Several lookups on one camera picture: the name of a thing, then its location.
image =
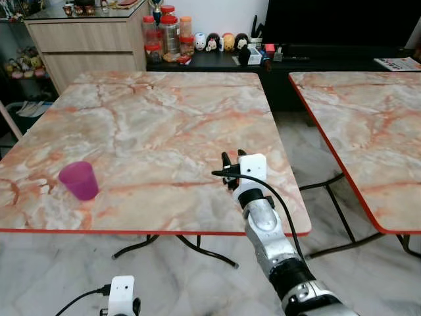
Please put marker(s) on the red and white magazine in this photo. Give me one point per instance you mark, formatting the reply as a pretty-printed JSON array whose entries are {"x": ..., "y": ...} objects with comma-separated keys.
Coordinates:
[{"x": 398, "y": 64}]

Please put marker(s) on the large clear red lid jar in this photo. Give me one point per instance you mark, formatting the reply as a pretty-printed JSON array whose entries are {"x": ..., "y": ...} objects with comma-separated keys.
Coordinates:
[{"x": 170, "y": 38}]

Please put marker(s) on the light wooden pole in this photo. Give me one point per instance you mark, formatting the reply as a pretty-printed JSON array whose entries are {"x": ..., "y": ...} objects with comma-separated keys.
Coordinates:
[{"x": 10, "y": 120}]

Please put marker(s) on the orange lid snack jar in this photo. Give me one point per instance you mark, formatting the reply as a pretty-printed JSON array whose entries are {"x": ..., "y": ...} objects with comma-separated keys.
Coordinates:
[{"x": 185, "y": 26}]

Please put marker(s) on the light wooden drawer cabinet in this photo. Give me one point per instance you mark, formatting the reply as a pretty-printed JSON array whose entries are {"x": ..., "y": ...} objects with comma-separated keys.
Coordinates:
[{"x": 85, "y": 46}]

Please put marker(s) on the yellow toy figurine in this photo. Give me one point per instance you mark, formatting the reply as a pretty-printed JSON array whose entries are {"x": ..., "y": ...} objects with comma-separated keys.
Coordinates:
[{"x": 227, "y": 42}]

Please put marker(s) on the small red box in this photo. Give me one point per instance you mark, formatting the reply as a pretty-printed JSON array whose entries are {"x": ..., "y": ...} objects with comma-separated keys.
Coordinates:
[{"x": 269, "y": 49}]

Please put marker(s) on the purple plastic cup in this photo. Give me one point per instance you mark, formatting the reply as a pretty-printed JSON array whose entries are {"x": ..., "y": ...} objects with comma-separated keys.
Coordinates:
[{"x": 79, "y": 182}]

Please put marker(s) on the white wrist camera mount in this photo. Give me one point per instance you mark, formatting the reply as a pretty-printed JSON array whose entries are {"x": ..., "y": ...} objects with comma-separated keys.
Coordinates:
[
  {"x": 252, "y": 168},
  {"x": 122, "y": 296}
]

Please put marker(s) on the small grey gadget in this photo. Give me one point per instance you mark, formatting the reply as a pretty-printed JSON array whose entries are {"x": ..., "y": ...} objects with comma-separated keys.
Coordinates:
[{"x": 278, "y": 54}]

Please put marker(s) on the pile of papers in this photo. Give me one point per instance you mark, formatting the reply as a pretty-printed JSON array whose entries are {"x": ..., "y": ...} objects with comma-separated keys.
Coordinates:
[{"x": 33, "y": 108}]

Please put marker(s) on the red lid container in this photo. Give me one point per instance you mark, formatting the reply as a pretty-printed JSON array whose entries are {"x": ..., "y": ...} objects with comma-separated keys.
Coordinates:
[{"x": 168, "y": 10}]

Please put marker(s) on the small red lid jar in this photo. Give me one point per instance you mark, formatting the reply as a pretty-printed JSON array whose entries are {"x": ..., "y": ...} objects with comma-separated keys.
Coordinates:
[
  {"x": 187, "y": 46},
  {"x": 153, "y": 54}
]

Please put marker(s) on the small metal trophy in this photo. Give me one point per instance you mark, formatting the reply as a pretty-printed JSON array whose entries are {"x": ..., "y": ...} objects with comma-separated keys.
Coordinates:
[{"x": 156, "y": 6}]

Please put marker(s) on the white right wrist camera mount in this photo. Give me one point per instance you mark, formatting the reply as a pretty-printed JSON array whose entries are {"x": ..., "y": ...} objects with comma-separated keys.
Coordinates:
[{"x": 252, "y": 168}]

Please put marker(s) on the shelf with small toys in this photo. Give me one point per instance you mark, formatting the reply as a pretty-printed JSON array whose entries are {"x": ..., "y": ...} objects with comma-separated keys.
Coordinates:
[{"x": 23, "y": 62}]

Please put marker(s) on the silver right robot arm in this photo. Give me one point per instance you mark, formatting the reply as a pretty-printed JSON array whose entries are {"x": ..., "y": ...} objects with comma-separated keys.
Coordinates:
[{"x": 263, "y": 224}]

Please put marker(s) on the medium clear red lid jar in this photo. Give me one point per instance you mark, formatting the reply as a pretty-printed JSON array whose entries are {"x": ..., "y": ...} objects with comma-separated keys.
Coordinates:
[{"x": 149, "y": 30}]

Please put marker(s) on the black television screen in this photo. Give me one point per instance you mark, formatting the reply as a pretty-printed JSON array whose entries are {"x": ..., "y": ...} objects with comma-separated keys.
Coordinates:
[{"x": 342, "y": 20}]

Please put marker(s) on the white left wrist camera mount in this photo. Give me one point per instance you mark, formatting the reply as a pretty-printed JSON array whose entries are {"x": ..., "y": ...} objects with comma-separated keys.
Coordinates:
[{"x": 122, "y": 296}]

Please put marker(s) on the small white box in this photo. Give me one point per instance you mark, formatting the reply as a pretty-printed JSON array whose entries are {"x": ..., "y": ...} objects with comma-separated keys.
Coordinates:
[{"x": 257, "y": 55}]

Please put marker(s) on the black and white toy figurine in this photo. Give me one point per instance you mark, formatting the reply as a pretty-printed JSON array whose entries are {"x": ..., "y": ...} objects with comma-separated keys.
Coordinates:
[{"x": 212, "y": 43}]

